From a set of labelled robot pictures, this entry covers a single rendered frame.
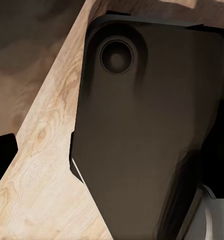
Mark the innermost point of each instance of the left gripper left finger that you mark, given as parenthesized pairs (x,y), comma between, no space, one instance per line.
(8,150)

